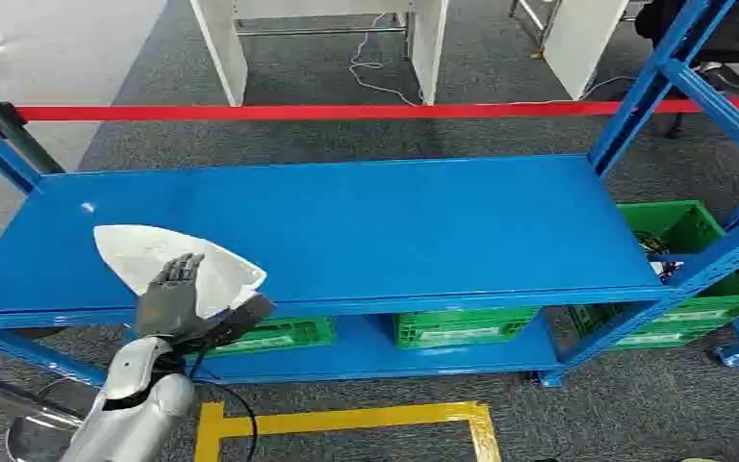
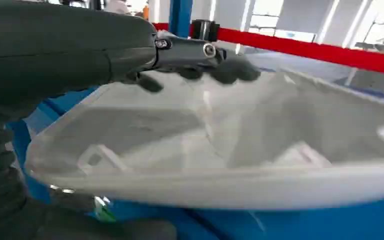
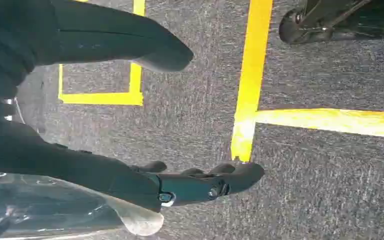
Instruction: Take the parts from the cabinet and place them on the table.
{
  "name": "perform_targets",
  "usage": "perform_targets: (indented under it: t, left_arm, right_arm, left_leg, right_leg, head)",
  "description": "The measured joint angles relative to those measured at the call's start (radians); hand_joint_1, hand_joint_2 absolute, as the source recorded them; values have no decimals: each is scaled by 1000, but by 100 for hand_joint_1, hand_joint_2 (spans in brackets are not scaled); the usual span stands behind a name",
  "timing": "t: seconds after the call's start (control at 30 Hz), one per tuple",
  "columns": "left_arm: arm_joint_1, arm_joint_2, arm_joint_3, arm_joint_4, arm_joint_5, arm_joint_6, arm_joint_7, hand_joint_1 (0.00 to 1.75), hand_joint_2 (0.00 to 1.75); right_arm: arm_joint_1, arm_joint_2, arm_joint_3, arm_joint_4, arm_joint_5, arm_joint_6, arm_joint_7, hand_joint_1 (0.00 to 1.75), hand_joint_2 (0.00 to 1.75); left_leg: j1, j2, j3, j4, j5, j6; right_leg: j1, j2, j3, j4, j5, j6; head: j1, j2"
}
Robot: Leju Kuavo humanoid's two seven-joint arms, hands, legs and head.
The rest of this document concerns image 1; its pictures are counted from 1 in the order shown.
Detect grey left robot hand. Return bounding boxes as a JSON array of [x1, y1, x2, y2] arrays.
[[134, 252, 219, 343]]

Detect white and dark clothes iron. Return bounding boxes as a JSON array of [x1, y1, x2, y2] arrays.
[[92, 224, 277, 353]]

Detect small green plastic crate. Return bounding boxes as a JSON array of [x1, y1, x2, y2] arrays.
[[206, 317, 338, 357]]

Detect chrome stanchion base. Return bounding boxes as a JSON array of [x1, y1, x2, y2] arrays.
[[4, 407, 85, 462]]

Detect blue metal shelf rack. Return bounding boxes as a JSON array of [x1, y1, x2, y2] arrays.
[[0, 0, 739, 391]]

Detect yellow floor tape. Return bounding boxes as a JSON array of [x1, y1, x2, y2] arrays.
[[192, 400, 504, 462]]

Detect red barrier belt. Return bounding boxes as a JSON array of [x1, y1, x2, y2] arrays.
[[0, 95, 739, 162]]

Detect white desk side panel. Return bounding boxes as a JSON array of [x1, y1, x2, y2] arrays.
[[541, 0, 629, 102]]

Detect large green plastic crate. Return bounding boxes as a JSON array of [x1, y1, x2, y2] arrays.
[[566, 199, 739, 352]]

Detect black iron power cable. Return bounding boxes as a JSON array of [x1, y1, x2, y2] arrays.
[[190, 346, 261, 462]]

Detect black stanchion post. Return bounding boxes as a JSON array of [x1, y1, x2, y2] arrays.
[[0, 94, 66, 177]]

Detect white desk frame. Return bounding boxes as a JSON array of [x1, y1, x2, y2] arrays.
[[188, 0, 451, 108]]

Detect white floor cable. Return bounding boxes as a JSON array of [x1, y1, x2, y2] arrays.
[[347, 13, 423, 108]]

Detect tangled cables in crate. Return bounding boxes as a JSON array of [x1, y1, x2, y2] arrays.
[[633, 230, 688, 286]]

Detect thin white cable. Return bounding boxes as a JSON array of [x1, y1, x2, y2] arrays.
[[508, 74, 640, 107]]

